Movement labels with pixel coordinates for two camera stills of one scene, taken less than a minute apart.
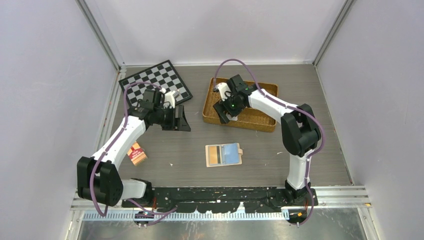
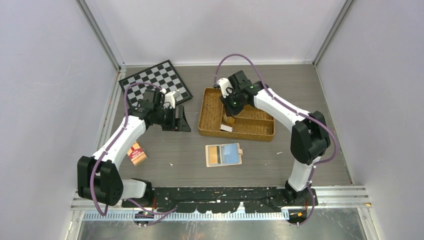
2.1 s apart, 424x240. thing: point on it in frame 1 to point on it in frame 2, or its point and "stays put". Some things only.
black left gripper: [179, 124] stays put
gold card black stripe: [214, 155] stays put
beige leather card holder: [225, 154] stays put
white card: [232, 118] to [226, 128]
